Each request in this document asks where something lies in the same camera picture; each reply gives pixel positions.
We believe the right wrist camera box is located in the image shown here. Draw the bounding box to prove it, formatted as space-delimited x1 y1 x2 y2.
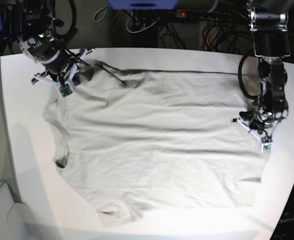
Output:
57 83 74 99

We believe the white cable loop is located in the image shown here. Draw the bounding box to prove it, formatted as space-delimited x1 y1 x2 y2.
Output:
125 9 160 34

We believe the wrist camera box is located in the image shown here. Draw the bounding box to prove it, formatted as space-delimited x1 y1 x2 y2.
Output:
57 83 74 99
261 142 273 153

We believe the grey side cabinet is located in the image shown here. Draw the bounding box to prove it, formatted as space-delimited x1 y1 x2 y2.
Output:
0 182 33 240

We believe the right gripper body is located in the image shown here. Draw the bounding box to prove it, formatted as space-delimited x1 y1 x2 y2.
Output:
31 48 94 86

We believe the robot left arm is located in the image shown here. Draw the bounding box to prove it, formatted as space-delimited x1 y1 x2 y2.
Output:
233 0 290 151

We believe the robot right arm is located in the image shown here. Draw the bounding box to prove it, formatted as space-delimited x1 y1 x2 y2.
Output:
18 0 91 90

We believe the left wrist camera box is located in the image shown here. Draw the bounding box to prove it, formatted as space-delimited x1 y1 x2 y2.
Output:
261 142 273 153

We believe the light grey t-shirt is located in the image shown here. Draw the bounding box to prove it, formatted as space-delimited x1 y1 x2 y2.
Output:
43 69 269 227

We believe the black power strip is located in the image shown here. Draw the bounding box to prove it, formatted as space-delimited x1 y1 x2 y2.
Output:
175 9 231 22

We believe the blue box overhead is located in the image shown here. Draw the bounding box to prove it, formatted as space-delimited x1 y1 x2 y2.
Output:
107 0 178 10

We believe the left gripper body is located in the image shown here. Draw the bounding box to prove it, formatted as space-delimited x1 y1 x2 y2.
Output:
231 111 286 145

